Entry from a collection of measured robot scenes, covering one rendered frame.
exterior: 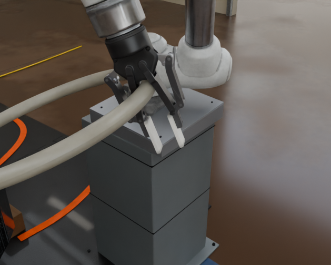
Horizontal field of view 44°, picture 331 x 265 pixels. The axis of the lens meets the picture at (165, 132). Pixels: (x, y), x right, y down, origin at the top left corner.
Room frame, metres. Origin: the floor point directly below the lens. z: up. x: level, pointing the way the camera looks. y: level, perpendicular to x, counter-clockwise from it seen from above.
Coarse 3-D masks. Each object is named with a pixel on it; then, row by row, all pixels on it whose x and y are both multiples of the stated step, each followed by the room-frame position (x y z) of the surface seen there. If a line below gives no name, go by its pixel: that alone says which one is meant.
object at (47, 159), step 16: (80, 80) 0.92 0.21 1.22; (96, 80) 0.90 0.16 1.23; (144, 80) 0.68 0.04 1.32; (48, 96) 0.91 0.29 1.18; (64, 96) 0.92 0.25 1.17; (144, 96) 0.62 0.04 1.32; (16, 112) 0.87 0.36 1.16; (112, 112) 0.56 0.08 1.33; (128, 112) 0.57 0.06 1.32; (96, 128) 0.53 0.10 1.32; (112, 128) 0.54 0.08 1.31; (64, 144) 0.50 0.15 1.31; (80, 144) 0.50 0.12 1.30; (32, 160) 0.48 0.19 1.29; (48, 160) 0.48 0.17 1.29; (64, 160) 0.49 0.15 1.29; (0, 176) 0.46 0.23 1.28; (16, 176) 0.46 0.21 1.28; (32, 176) 0.47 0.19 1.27
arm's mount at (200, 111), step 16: (112, 96) 1.52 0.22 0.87; (192, 96) 1.51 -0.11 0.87; (208, 96) 1.51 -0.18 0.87; (96, 112) 1.40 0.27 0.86; (160, 112) 1.40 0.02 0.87; (192, 112) 1.39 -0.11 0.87; (208, 112) 1.39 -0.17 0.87; (128, 128) 1.29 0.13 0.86; (160, 128) 1.28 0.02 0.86; (192, 128) 1.31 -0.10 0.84; (144, 144) 1.24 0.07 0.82; (176, 144) 1.24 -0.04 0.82
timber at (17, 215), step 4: (12, 208) 1.65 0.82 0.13; (12, 212) 1.62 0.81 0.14; (16, 212) 1.62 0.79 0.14; (20, 212) 1.62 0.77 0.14; (16, 216) 1.60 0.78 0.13; (20, 216) 1.61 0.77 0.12; (16, 220) 1.59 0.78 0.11; (20, 220) 1.61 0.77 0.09; (16, 224) 1.59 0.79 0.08; (20, 224) 1.60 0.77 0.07; (24, 224) 1.62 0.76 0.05; (16, 228) 1.58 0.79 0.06; (20, 228) 1.60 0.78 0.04; (24, 228) 1.62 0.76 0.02; (16, 232) 1.58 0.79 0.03; (12, 236) 1.56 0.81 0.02
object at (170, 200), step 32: (96, 160) 1.42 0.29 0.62; (128, 160) 1.29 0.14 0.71; (160, 160) 1.24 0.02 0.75; (192, 160) 1.39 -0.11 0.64; (96, 192) 1.43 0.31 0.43; (128, 192) 1.29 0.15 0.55; (160, 192) 1.24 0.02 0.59; (192, 192) 1.40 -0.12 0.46; (96, 224) 1.45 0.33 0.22; (128, 224) 1.30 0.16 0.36; (160, 224) 1.24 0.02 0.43; (192, 224) 1.41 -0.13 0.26; (128, 256) 1.31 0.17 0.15; (160, 256) 1.24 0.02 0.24; (192, 256) 1.42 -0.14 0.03
